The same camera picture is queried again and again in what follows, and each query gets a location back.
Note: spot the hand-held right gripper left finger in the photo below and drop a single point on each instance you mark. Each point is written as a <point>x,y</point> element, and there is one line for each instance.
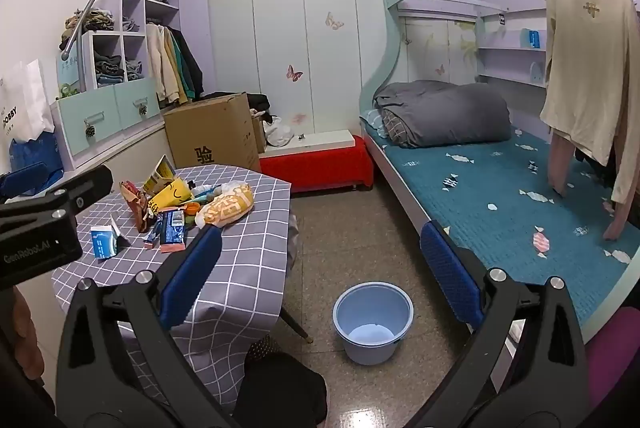
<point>192,278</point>

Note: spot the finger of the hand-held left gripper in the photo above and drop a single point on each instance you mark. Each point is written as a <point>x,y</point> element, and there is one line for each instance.
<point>30,185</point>
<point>90,185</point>

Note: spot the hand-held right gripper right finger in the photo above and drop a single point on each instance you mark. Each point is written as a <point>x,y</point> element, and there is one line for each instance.
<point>452,275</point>

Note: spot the red brown snack wrapper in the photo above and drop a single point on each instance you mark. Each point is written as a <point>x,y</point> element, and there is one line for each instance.
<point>136,205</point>

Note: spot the blue snack packet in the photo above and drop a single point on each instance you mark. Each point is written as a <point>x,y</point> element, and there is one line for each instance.
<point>173,228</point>

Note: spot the blue white small carton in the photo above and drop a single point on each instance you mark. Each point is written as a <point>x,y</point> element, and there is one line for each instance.
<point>104,244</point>

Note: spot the orange bottle cap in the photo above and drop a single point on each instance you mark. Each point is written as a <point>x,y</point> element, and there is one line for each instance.
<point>192,209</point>

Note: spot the yellow snack bag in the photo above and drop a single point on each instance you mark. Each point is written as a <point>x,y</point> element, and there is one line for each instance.
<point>159,173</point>

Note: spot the yellow white bread bag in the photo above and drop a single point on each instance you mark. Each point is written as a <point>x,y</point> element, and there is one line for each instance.
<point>225,208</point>

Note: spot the yellow snack packet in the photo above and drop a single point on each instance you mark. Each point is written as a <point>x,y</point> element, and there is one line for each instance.
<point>172,195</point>

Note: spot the pale teal packet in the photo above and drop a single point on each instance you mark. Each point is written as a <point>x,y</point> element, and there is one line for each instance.
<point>205,194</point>

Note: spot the clear plastic wrapper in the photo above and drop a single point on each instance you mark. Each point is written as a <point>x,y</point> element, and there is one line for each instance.
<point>234,187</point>

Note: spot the blue plastic bucket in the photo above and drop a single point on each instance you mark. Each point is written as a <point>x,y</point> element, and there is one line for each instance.
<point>372,338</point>

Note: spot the person's left hand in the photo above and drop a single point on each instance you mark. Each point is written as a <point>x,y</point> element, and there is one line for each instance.
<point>25,333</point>

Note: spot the blue shopping bag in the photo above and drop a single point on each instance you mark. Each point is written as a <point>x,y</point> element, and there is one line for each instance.
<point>35,152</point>

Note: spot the grey checked tablecloth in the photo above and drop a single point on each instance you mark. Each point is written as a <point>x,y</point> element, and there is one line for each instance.
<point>240,268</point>

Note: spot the pine cone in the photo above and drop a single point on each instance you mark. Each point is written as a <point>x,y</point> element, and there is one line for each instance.
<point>143,110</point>
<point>90,130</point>

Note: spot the teal drawer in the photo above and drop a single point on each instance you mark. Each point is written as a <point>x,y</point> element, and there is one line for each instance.
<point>100,110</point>
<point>130,97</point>

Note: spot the blue candy print bedsheet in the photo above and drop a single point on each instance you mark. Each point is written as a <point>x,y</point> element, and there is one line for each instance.
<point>475,193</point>

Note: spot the white paper bag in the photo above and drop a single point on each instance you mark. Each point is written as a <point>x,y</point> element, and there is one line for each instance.
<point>25,97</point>

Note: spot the pale green printed box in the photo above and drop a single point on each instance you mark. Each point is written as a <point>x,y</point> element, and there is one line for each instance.
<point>70,77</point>

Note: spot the black table leg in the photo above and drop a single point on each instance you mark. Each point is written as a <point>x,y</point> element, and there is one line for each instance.
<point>295,324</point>

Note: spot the grey folded clothes stack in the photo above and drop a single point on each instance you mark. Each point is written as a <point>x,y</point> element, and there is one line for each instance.
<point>110,70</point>

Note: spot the small folded clothes stack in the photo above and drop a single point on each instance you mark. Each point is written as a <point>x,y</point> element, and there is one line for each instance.
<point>134,70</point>

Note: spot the large cardboard box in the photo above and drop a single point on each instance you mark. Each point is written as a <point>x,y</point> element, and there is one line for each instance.
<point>215,132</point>

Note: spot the cream hanging coat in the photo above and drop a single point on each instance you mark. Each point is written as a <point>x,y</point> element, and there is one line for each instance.
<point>162,62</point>

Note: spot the person's leg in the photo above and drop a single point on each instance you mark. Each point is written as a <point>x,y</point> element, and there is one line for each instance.
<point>280,393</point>

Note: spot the green hanging garment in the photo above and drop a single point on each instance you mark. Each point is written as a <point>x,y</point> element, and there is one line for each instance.
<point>184,67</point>

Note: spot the pink hanging garment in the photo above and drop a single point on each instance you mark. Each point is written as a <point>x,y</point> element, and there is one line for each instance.
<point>557,162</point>

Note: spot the grey duvet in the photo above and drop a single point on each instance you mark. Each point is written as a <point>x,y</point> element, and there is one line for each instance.
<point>450,117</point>

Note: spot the black hanging coat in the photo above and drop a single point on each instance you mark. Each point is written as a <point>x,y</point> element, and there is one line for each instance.
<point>195,67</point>

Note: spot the camouflage clothes pile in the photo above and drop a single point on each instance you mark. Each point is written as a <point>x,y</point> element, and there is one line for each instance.
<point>85,25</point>

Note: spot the white plastic bag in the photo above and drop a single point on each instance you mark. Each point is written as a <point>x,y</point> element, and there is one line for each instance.
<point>280,135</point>

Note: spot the red skirted white bench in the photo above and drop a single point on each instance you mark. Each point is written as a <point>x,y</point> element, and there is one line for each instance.
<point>320,167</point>

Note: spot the blue checked pillow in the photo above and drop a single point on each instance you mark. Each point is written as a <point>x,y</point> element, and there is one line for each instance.
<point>372,117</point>

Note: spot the dark hanging clothes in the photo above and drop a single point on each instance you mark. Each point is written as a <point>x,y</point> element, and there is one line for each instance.
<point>595,167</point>

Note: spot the purple cloth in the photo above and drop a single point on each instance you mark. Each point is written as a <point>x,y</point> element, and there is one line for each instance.
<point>615,358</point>

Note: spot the black clothes pile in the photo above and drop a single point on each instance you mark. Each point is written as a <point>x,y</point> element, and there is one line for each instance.
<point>259,101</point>

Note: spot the small butterfly sticker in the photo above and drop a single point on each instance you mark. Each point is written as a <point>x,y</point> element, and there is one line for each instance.
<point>440,69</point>

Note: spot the pink butterfly sticker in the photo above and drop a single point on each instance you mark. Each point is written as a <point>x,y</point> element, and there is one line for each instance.
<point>294,73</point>

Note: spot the white wardrobe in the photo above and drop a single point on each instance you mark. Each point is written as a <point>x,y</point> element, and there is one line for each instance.
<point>320,72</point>

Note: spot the small blue box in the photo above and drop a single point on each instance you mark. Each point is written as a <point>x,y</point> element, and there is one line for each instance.
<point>532,38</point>

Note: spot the cream hanging sweater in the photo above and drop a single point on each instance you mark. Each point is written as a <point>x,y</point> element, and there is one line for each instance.
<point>585,57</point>

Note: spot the cream butterfly sticker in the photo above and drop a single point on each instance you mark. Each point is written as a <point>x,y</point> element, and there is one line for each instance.
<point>334,21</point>

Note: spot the lilac wall shelf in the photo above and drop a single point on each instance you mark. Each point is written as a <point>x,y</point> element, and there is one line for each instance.
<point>505,52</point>

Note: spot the teal bunk bed frame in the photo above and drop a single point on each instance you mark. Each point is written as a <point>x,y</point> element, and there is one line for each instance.
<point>395,32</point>

